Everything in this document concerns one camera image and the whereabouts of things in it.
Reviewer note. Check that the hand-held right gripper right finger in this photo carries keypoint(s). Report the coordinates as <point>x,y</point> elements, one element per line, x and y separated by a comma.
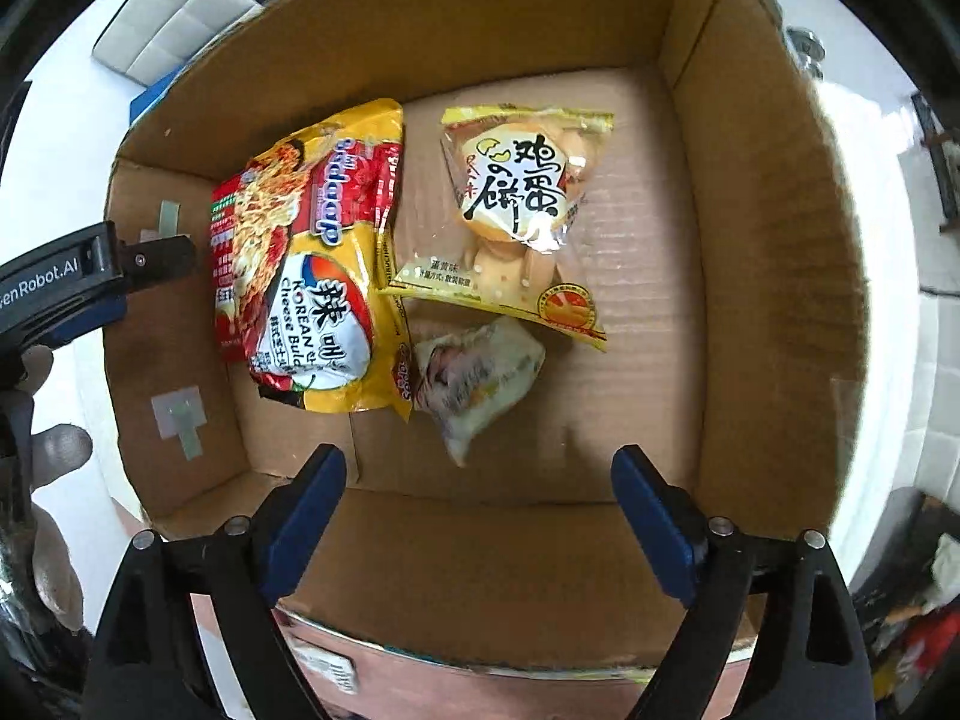
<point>660,525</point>

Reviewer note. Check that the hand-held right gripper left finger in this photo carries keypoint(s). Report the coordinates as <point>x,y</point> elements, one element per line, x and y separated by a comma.
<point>300,517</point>

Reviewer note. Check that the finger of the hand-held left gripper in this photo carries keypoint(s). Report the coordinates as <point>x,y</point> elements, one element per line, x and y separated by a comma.
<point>157,259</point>

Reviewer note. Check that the brown cardboard box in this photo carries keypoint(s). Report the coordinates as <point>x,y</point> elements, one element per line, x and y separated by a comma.
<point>652,390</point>

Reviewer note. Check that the red yellow instant noodle packet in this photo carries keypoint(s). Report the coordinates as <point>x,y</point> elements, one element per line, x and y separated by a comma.
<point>300,277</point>

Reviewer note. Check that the small white snack packet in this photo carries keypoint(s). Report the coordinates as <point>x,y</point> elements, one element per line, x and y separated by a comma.
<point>472,375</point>

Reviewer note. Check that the yellow egg biscuit packet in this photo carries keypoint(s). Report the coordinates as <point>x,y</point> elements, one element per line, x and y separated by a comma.
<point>517,187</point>

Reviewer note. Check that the person's left hand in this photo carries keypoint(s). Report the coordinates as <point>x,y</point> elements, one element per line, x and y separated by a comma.
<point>60,457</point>

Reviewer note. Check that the blue seat cushion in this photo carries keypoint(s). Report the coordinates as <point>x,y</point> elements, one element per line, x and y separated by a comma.
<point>150,99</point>

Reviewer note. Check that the white padded chair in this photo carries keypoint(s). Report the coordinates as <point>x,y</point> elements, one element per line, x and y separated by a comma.
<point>165,15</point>

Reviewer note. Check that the colourful packet pile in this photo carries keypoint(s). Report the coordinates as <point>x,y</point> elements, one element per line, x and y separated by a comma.
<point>930,615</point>

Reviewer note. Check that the dark wooden chair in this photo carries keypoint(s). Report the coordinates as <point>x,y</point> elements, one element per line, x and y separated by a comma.
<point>937,157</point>

